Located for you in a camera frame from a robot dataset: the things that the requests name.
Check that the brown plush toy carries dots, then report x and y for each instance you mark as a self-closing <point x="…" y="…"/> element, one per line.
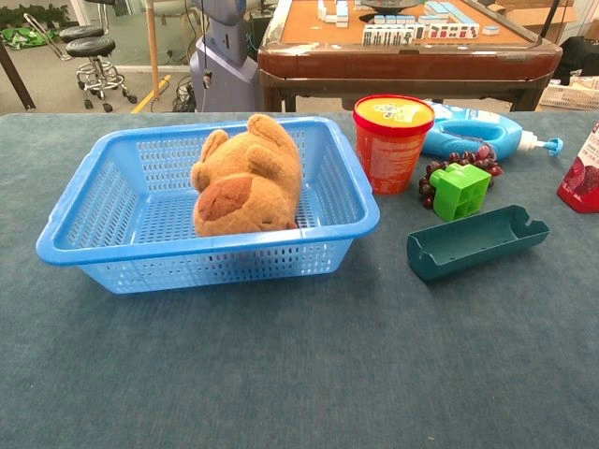
<point x="262" y="178"/>

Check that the purple grey robot base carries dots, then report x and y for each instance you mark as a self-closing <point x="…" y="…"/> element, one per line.
<point x="224" y="70"/>

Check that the red cup with yellow lid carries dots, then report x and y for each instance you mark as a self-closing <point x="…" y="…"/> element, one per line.
<point x="392" y="154"/>

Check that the dark purple grape bunch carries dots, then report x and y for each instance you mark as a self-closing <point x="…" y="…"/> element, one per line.
<point x="427" y="187"/>

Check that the teal rectangular plastic tray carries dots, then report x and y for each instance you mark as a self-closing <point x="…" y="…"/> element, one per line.
<point x="449" y="257"/>

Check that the blue plastic perforated basket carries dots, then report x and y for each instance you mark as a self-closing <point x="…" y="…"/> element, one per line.
<point x="140" y="252"/>

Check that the green toy building block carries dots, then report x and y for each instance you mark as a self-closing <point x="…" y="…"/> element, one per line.
<point x="461" y="196"/>

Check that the brown mahjong table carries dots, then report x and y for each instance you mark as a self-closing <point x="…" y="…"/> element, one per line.
<point x="402" y="63"/>

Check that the blue detergent pump bottle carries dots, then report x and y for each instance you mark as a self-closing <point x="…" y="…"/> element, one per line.
<point x="472" y="133"/>

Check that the yellow floor strip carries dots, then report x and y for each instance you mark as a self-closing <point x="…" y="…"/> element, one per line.
<point x="152" y="93"/>

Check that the stacked mahjong tiles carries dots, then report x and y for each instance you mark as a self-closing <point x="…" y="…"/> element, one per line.
<point x="333" y="11"/>

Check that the face-up mahjong tile row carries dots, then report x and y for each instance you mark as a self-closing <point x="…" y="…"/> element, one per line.
<point x="421" y="33"/>

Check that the blue-backed mahjong tile row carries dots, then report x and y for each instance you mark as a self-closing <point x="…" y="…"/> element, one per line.
<point x="398" y="19"/>

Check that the wooden pole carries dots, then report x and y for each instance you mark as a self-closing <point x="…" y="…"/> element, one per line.
<point x="152" y="47"/>

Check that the single blue-backed mahjong tile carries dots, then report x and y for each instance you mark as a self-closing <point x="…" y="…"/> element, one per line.
<point x="490" y="30"/>

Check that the black round swivel stool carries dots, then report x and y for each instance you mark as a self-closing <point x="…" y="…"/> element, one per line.
<point x="80" y="32"/>
<point x="91" y="47"/>

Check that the red juice carton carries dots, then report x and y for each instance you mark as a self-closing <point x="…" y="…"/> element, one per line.
<point x="582" y="182"/>

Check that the white plastic crate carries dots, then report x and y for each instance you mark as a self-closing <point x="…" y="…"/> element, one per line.
<point x="568" y="96"/>

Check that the black table leg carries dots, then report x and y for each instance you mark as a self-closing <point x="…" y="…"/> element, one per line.
<point x="16" y="79"/>

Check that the cardboard box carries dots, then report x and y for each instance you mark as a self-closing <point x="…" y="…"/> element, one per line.
<point x="538" y="11"/>

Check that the black bag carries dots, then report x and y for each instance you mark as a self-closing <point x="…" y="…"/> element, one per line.
<point x="582" y="61"/>

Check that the green leafy plants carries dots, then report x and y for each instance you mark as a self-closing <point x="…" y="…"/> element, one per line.
<point x="28" y="16"/>

